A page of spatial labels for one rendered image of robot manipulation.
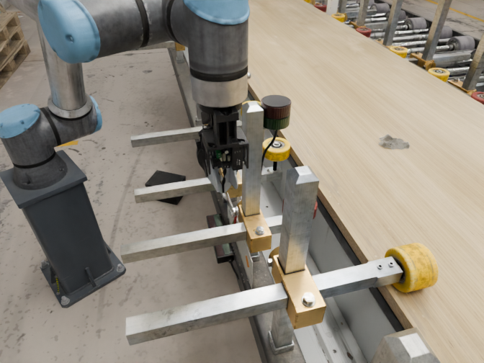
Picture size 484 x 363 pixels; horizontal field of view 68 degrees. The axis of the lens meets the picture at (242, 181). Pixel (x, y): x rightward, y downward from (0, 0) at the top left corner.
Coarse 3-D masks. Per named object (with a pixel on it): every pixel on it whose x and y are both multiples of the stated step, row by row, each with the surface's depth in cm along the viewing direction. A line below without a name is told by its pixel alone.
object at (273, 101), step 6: (270, 96) 72; (276, 96) 72; (282, 96) 72; (264, 102) 70; (270, 102) 70; (276, 102) 70; (282, 102) 70; (288, 102) 70; (276, 132) 75; (270, 144) 77; (264, 150) 78
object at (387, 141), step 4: (384, 136) 106; (388, 136) 105; (384, 140) 105; (388, 140) 105; (392, 140) 104; (396, 140) 103; (400, 140) 104; (380, 144) 104; (384, 144) 103; (388, 144) 102; (392, 144) 102; (396, 144) 103; (400, 144) 102; (404, 144) 103; (408, 144) 103; (392, 148) 102; (400, 148) 102; (404, 148) 102; (408, 148) 102
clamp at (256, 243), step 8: (240, 208) 88; (240, 216) 88; (248, 216) 85; (256, 216) 85; (248, 224) 83; (256, 224) 83; (264, 224) 83; (248, 232) 81; (264, 232) 81; (248, 240) 82; (256, 240) 81; (264, 240) 81; (256, 248) 82; (264, 248) 83
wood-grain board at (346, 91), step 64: (256, 0) 247; (256, 64) 154; (320, 64) 154; (384, 64) 154; (320, 128) 112; (384, 128) 112; (448, 128) 112; (320, 192) 89; (384, 192) 88; (448, 192) 88; (384, 256) 72; (448, 256) 72; (448, 320) 61
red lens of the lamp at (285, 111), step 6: (264, 108) 69; (270, 108) 69; (276, 108) 68; (282, 108) 68; (288, 108) 69; (264, 114) 70; (270, 114) 69; (276, 114) 69; (282, 114) 69; (288, 114) 70
